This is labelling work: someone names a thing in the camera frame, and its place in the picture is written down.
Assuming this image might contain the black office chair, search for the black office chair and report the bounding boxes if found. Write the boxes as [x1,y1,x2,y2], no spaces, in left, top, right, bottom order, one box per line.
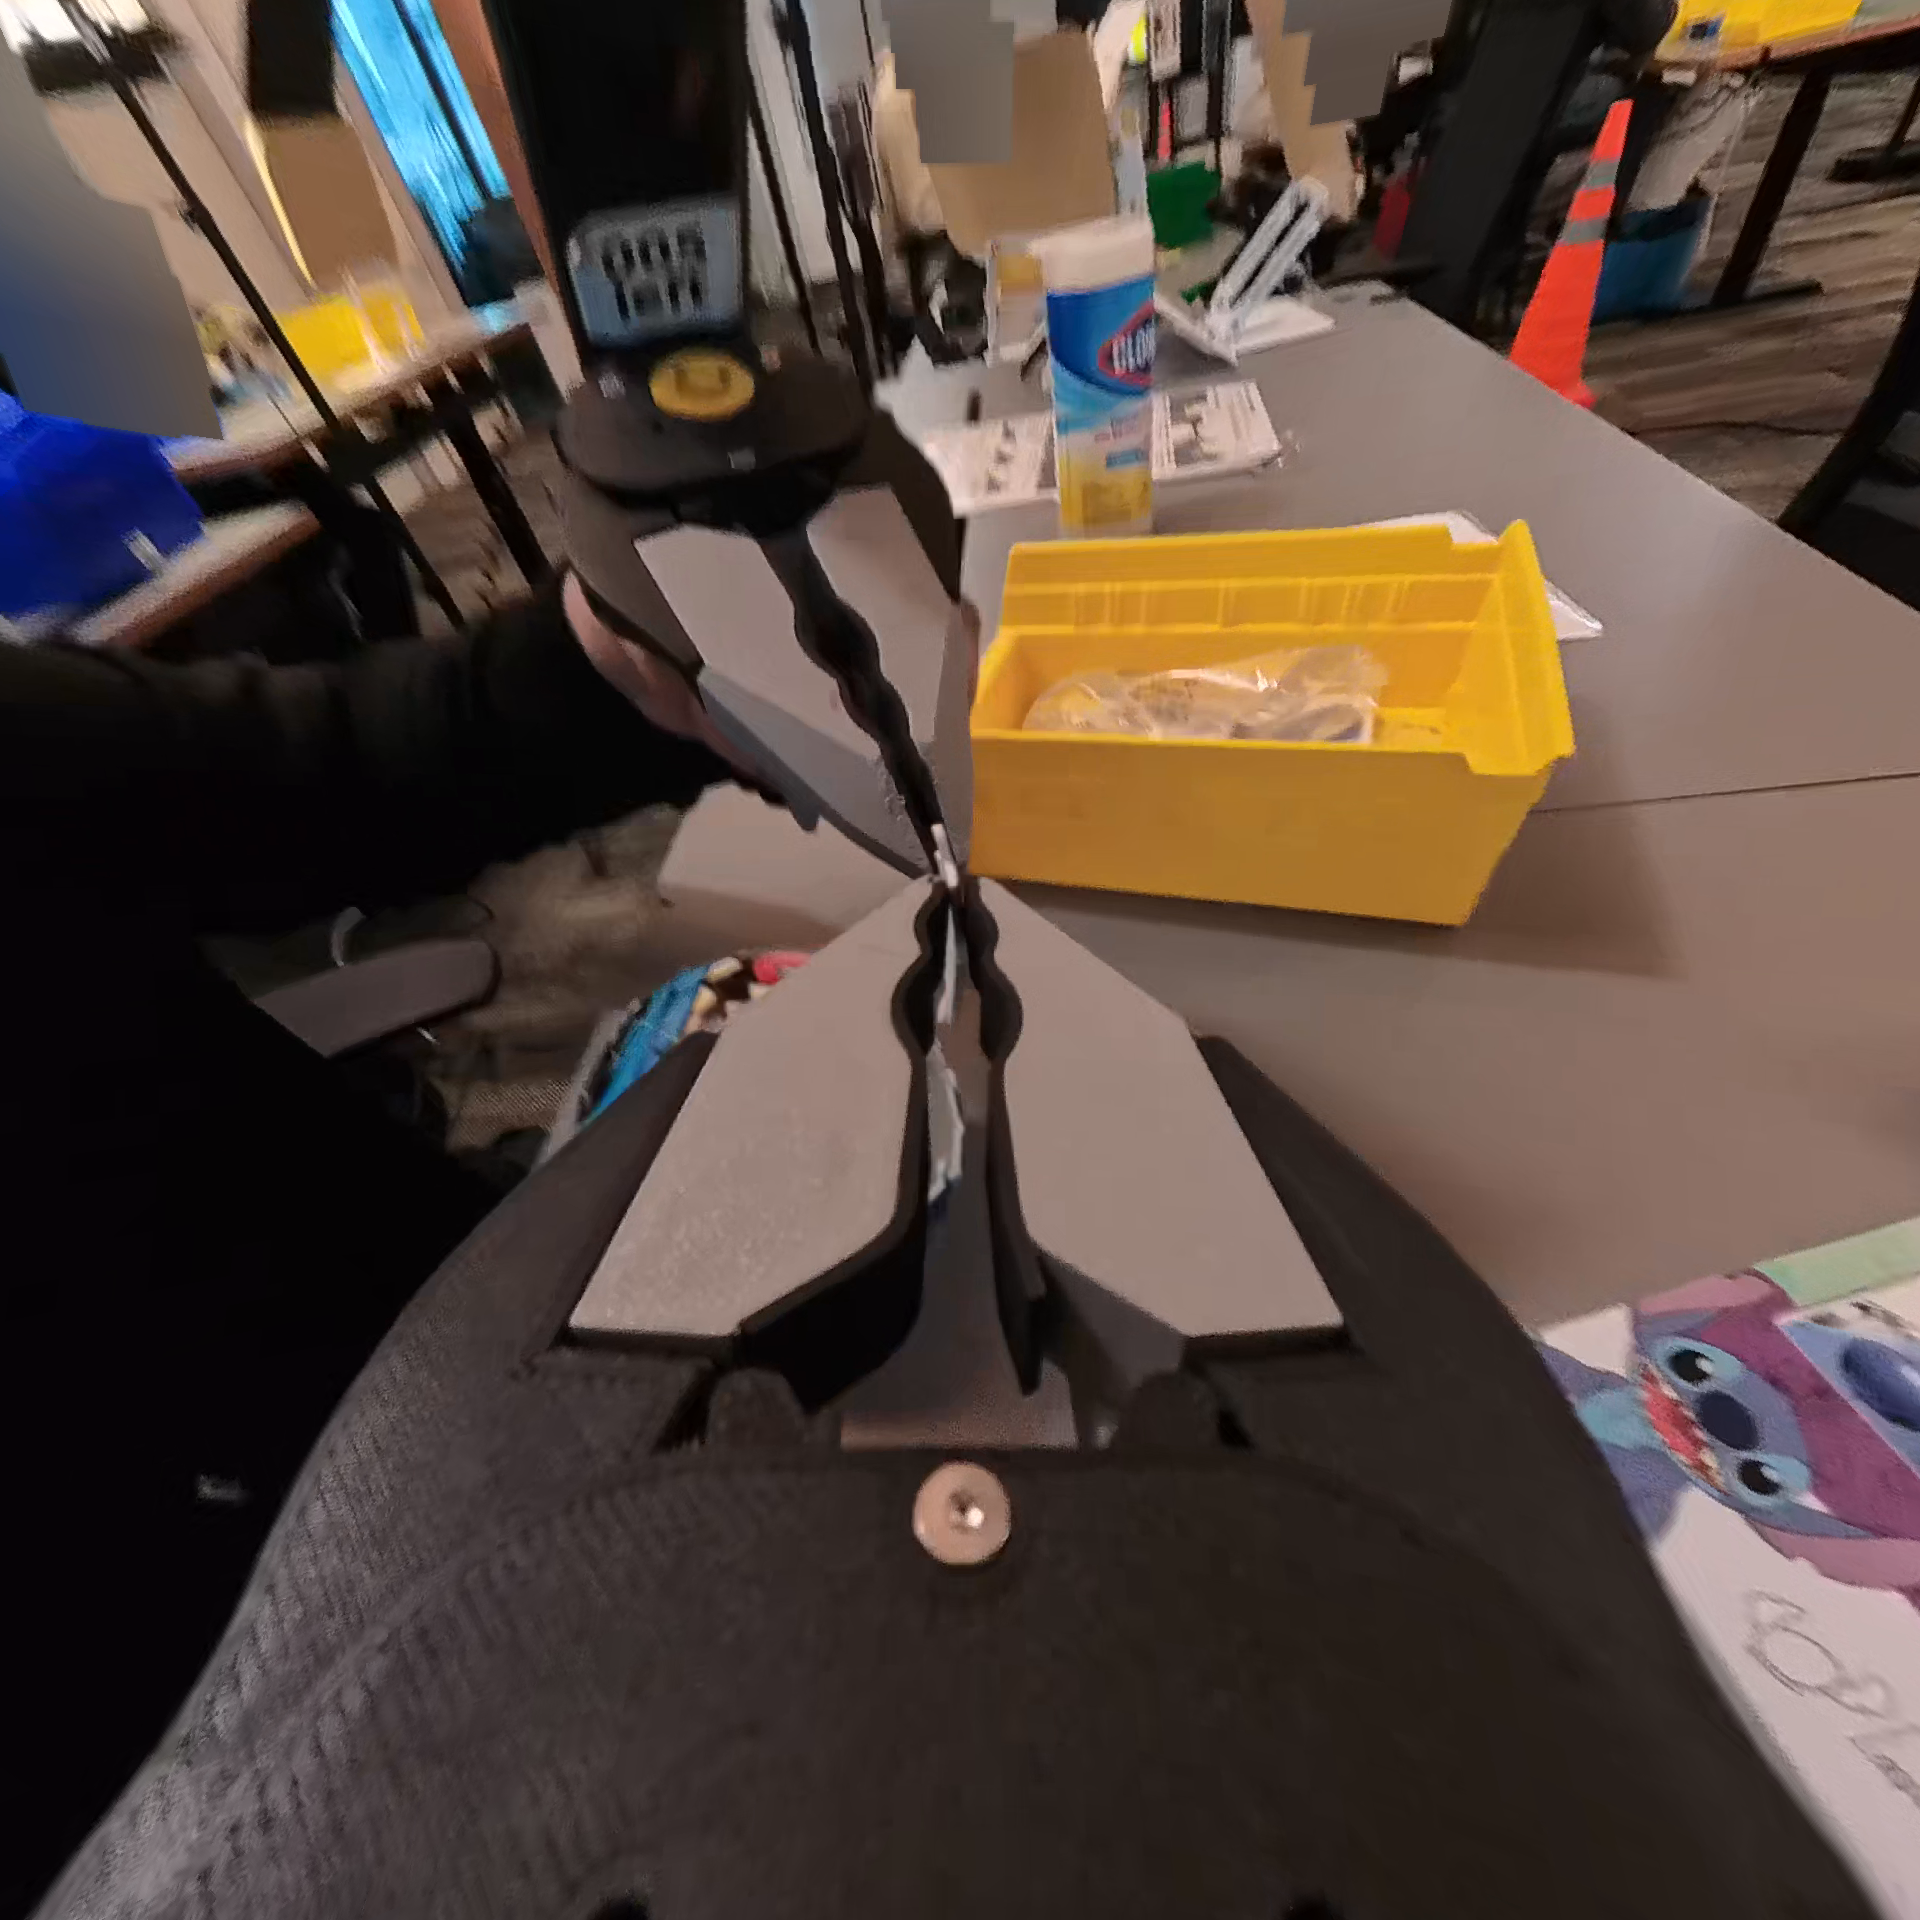
[1779,299,1920,618]

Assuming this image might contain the clear plastic bag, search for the clear plastic bag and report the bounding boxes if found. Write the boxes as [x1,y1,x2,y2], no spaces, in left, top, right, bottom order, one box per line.
[1021,647,1390,745]

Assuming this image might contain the colourful cardboard puzzle box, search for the colourful cardboard puzzle box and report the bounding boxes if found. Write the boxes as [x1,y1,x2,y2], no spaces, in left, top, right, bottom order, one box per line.
[1530,1221,1920,1861]

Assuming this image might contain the printed paper sheet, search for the printed paper sheet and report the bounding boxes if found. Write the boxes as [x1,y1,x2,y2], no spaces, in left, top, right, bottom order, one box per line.
[916,409,1057,515]
[1152,379,1289,484]

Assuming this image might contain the white puzzle piece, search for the white puzzle piece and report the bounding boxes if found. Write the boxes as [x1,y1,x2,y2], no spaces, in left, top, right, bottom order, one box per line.
[926,824,966,1035]

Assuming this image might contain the disinfectant wipes canister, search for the disinfectant wipes canister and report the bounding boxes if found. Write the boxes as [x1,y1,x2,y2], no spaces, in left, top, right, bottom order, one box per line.
[1040,216,1160,541]

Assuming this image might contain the orange traffic cone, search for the orange traffic cone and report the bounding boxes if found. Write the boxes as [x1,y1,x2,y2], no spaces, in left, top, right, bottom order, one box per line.
[1509,95,1637,409]

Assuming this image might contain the blue floor container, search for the blue floor container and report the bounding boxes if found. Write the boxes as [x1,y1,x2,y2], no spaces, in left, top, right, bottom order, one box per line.
[1589,196,1710,324]

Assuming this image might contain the black chair armrest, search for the black chair armrest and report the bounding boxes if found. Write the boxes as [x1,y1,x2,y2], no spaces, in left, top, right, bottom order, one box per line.
[252,928,503,1056]

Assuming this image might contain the small yellow bin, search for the small yellow bin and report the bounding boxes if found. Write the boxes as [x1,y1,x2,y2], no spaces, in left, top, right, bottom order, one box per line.
[1670,0,1867,51]

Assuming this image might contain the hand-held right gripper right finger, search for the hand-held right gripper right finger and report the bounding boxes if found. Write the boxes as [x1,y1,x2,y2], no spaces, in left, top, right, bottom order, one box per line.
[960,878,1348,1430]

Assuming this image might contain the green plastic bin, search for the green plastic bin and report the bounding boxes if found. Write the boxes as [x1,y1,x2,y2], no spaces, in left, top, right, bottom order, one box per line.
[1149,157,1226,255]

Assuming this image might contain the yellow plastic storage bin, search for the yellow plastic storage bin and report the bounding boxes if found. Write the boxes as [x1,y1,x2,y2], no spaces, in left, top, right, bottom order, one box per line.
[969,519,1575,926]

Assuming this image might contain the blue puzzle ball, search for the blue puzzle ball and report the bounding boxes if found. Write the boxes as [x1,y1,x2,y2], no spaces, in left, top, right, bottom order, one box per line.
[547,947,812,1156]

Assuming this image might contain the person's left forearm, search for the person's left forearm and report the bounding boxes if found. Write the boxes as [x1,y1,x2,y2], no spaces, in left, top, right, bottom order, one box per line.
[224,593,743,916]

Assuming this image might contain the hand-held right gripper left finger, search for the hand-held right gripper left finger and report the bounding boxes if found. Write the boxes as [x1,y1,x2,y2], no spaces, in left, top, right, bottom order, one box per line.
[567,878,951,1411]

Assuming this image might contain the white folding stand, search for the white folding stand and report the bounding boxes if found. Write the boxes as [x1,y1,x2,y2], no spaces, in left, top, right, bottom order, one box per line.
[1160,177,1338,363]

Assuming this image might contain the person's left hand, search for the person's left hand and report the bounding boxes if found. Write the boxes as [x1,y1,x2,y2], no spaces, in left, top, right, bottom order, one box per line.
[564,574,755,782]

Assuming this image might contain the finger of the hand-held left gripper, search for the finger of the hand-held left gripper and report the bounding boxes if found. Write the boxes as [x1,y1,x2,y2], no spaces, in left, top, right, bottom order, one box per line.
[781,483,983,878]
[635,525,946,884]

